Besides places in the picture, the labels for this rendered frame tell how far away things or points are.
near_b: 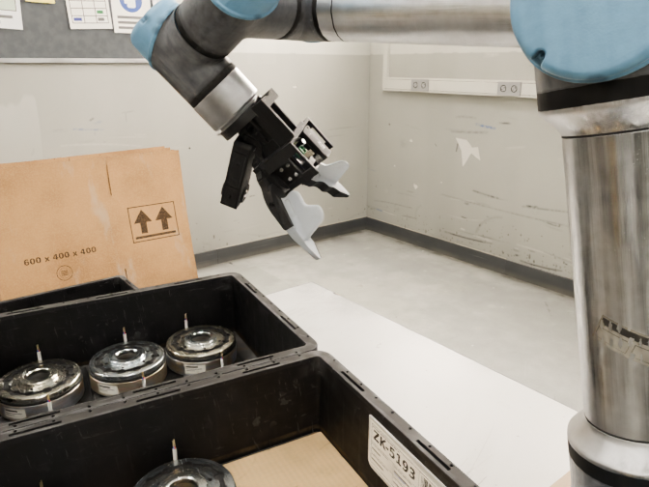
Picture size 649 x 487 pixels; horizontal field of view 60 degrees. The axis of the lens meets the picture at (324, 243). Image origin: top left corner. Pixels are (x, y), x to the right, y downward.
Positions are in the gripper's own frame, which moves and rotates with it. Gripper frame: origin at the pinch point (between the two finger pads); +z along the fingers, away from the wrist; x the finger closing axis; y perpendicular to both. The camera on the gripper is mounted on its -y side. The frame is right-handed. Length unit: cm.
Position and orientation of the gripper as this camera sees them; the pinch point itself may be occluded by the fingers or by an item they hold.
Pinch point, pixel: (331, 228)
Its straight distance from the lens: 78.6
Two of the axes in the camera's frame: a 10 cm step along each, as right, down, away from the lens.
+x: 2.8, -6.1, 7.4
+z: 6.7, 6.8, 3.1
